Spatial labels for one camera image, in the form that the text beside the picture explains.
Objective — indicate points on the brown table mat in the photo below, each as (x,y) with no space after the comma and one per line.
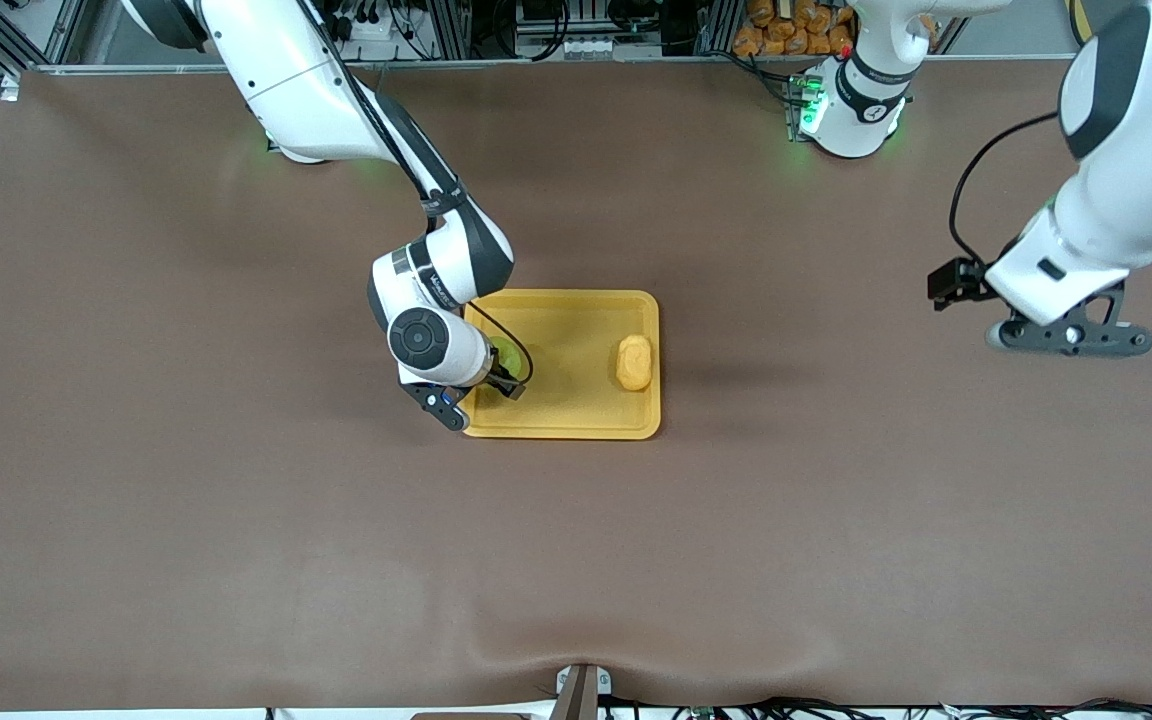
(576,550)

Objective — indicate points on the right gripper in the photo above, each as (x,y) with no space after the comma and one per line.
(503,384)

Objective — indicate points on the yellow plastic tray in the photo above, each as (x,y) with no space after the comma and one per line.
(576,400)

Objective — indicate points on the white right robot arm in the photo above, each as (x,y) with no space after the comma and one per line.
(286,90)

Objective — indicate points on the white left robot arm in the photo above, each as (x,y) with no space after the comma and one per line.
(1136,170)

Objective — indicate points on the green apple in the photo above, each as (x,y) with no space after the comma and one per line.
(508,352)

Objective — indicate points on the yellow-brown potato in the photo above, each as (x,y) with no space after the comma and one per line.
(634,362)

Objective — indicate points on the aluminium frame rail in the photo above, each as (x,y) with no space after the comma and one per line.
(636,61)

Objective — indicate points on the metal table clamp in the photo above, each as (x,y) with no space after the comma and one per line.
(583,692)

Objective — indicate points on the orange bag of snacks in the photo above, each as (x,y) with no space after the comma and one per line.
(791,30)

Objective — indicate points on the white power strip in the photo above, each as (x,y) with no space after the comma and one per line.
(366,22)

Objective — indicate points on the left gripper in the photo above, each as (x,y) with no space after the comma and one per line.
(960,281)

